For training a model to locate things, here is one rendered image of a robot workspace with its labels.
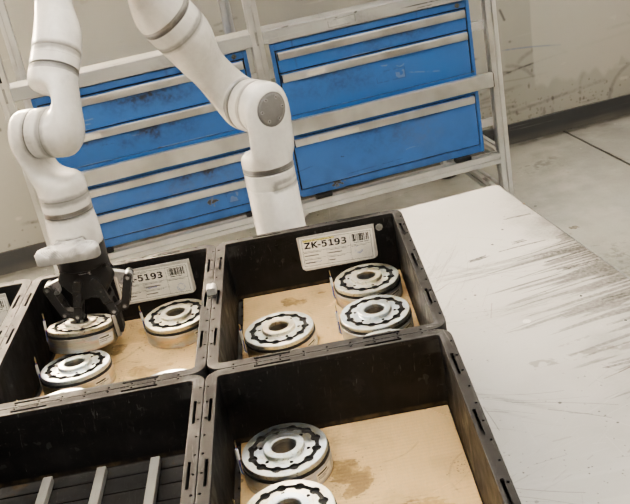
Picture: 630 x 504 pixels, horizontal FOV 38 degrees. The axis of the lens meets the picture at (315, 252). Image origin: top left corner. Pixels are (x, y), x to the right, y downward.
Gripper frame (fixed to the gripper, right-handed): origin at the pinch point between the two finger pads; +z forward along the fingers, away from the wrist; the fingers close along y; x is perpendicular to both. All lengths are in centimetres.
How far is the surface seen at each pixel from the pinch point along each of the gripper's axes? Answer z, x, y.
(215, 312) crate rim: -6.1, 13.5, -19.7
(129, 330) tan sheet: 4.2, -5.5, -2.5
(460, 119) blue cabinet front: 39, -199, -89
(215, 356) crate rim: -6.1, 25.6, -20.4
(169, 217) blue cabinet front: 50, -177, 19
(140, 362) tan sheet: 4.2, 5.5, -5.8
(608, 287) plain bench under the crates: 16, -15, -83
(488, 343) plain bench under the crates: 16, -4, -59
